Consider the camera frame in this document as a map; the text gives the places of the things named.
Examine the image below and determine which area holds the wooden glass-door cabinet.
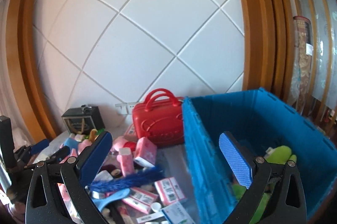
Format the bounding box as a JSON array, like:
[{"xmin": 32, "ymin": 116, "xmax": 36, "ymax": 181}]
[{"xmin": 294, "ymin": 0, "xmax": 336, "ymax": 137}]

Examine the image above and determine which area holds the blue plastic storage crate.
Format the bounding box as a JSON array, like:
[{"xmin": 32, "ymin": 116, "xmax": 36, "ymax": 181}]
[{"xmin": 182, "ymin": 89, "xmax": 336, "ymax": 223}]

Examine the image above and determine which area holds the black gift box with flask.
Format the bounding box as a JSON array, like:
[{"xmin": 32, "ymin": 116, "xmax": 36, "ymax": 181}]
[{"xmin": 62, "ymin": 105, "xmax": 105, "ymax": 135}]

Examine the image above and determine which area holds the white blue medicine box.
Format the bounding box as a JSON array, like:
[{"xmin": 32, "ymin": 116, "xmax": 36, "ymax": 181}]
[{"xmin": 161, "ymin": 201, "xmax": 195, "ymax": 224}]

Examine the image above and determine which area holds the rolled patterned carpet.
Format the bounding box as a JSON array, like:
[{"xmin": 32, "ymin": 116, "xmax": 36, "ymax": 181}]
[{"xmin": 287, "ymin": 15, "xmax": 313, "ymax": 114}]

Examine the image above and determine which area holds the pink tissue pack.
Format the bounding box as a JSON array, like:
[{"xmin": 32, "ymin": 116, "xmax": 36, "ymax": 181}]
[
  {"xmin": 134, "ymin": 137, "xmax": 157, "ymax": 167},
  {"xmin": 117, "ymin": 147, "xmax": 135, "ymax": 177}
]

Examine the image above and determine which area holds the pink tissue pack left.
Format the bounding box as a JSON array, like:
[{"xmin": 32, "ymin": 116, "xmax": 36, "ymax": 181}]
[{"xmin": 117, "ymin": 147, "xmax": 135, "ymax": 177}]

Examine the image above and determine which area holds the red plastic toy suitcase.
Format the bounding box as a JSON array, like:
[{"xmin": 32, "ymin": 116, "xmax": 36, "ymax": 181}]
[{"xmin": 132, "ymin": 88, "xmax": 185, "ymax": 147}]

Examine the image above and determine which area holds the white wall socket strip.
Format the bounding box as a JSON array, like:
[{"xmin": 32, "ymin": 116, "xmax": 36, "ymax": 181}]
[{"xmin": 115, "ymin": 102, "xmax": 139, "ymax": 115}]

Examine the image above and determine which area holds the pink white medicine box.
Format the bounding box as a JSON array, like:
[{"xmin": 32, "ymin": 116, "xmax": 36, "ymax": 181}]
[{"xmin": 154, "ymin": 177, "xmax": 186, "ymax": 206}]

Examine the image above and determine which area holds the blue plastic hanger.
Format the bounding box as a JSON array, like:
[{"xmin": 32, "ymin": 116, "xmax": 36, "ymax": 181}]
[{"xmin": 91, "ymin": 189, "xmax": 130, "ymax": 213}]

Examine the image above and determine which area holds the blue feather duster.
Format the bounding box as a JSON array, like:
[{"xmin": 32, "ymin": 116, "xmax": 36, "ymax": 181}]
[{"xmin": 88, "ymin": 166, "xmax": 164, "ymax": 193}]

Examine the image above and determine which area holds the green frog plush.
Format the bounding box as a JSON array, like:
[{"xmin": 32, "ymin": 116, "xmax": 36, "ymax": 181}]
[{"xmin": 232, "ymin": 146, "xmax": 297, "ymax": 223}]

